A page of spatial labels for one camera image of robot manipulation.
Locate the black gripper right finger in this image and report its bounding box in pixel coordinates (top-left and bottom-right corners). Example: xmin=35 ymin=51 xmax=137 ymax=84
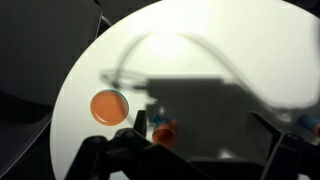
xmin=245 ymin=111 xmax=320 ymax=180

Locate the grey upholstered chair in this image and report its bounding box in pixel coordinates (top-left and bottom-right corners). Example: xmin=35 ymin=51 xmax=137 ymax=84
xmin=0 ymin=0 xmax=113 ymax=178

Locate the small blue plastic cup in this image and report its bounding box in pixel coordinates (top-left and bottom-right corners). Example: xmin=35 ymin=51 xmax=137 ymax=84
xmin=298 ymin=114 xmax=320 ymax=132

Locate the orange plastic plate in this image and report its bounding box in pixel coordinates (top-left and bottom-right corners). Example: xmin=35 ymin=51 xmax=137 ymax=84
xmin=89 ymin=90 xmax=129 ymax=127

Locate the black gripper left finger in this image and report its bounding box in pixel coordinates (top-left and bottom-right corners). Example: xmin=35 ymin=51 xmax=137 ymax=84
xmin=64 ymin=109 xmax=214 ymax=180

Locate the orange plastic mug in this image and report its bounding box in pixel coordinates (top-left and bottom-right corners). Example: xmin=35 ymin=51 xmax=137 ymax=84
xmin=152 ymin=120 xmax=178 ymax=150

